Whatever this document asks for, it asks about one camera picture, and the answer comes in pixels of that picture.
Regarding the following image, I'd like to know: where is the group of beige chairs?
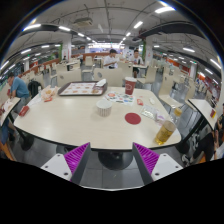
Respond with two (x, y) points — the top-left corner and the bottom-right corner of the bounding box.
(33, 54), (201, 111)

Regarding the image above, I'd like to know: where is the group of ceiling lights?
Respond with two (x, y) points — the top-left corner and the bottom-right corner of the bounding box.
(0, 4), (223, 76)

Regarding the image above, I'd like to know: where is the black backpack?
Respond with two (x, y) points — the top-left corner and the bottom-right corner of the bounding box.
(27, 79), (43, 99)

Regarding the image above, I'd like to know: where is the brown houndstooth paper cup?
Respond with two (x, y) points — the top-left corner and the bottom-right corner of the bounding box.
(95, 99), (113, 118)

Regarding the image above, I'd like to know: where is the purple tissue pack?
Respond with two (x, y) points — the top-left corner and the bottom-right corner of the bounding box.
(154, 113), (167, 126)

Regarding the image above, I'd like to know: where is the white paper receipt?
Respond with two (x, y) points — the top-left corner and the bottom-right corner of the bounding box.
(28, 94), (43, 108)

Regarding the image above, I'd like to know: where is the colourful sticker sheet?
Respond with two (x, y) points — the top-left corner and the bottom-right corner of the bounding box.
(103, 90), (135, 107)

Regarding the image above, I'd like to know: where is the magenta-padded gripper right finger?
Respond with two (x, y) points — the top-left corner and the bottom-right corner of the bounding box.
(131, 142), (184, 185)

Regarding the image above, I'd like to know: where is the small red carton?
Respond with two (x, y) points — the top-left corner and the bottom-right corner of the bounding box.
(18, 105), (30, 117)

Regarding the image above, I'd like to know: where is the clear bottle of yellow drink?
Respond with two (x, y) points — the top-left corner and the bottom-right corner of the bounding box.
(154, 106), (184, 146)

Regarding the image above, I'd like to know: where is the dark food tray with paper liner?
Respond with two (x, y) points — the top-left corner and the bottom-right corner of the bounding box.
(57, 80), (109, 97)

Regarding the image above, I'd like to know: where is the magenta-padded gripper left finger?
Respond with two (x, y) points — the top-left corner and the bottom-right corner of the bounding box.
(40, 142), (92, 185)

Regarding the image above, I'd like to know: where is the ceiling air conditioner unit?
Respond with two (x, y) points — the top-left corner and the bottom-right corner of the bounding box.
(73, 17), (94, 28)

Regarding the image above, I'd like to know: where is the flat round red coaster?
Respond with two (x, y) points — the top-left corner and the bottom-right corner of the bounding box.
(124, 112), (142, 126)

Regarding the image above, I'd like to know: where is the person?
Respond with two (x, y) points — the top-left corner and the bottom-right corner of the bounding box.
(129, 49), (145, 78)
(103, 48), (120, 70)
(6, 72), (31, 113)
(181, 113), (224, 166)
(0, 106), (14, 146)

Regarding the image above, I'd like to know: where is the white napkin on tray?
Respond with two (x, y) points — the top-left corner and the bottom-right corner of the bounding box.
(94, 78), (108, 88)

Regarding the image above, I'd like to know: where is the clear plastic packet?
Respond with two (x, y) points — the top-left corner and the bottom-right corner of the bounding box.
(139, 104), (158, 120)

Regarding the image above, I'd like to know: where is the red paper drink cup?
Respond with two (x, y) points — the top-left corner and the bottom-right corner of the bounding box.
(124, 76), (138, 96)

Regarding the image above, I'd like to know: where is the beige dining table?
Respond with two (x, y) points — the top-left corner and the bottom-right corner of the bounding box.
(187, 98), (219, 131)
(0, 96), (22, 128)

